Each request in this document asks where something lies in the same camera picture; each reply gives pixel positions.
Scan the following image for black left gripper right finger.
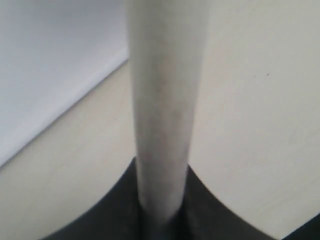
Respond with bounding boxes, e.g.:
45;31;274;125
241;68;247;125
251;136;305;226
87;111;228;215
174;166;271;240

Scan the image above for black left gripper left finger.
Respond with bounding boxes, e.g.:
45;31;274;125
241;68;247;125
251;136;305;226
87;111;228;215
44;157;151;240

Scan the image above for white drumstick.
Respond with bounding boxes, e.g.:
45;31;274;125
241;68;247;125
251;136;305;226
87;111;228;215
127;0;211;224

